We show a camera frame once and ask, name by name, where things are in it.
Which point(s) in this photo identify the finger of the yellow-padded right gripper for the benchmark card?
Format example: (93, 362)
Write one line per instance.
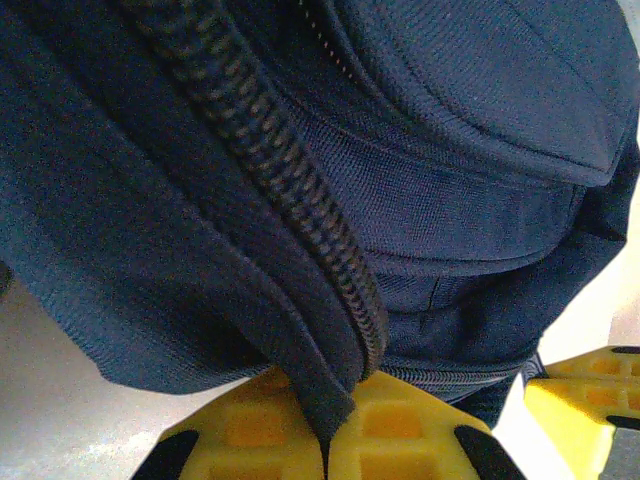
(600, 362)
(575, 410)

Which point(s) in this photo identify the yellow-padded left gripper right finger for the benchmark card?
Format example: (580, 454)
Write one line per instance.
(400, 440)

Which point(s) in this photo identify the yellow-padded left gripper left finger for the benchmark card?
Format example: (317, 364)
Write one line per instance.
(240, 435)

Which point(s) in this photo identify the navy blue backpack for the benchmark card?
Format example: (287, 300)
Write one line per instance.
(200, 200)

